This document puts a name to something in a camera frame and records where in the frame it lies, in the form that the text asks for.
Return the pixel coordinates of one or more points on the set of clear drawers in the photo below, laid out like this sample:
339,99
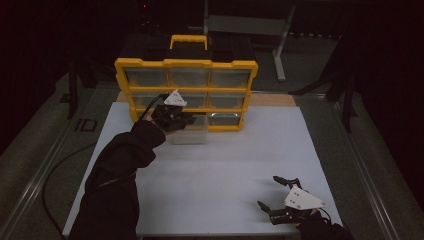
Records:
146,77

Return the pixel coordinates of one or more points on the aluminium frame rail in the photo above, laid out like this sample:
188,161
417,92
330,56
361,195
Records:
36,180
366,166

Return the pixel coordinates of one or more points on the person's right hand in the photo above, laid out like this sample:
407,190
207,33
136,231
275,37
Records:
313,213

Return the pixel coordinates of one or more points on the grey metal stand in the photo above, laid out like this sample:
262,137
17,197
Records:
250,25

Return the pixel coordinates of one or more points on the yellow plastic organizer case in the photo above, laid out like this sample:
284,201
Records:
186,63

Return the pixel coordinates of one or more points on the clear organizer bin drawer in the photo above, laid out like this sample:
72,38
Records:
190,136

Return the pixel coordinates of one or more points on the black stand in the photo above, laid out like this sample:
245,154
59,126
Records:
346,100
72,90

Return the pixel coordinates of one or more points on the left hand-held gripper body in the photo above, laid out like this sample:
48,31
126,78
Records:
171,115

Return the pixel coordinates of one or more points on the white table sheet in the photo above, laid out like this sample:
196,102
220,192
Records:
216,173

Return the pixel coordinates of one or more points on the person's left hand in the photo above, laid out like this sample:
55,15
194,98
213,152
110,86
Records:
167,132

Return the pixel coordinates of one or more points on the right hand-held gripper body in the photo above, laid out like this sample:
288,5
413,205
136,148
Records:
300,203

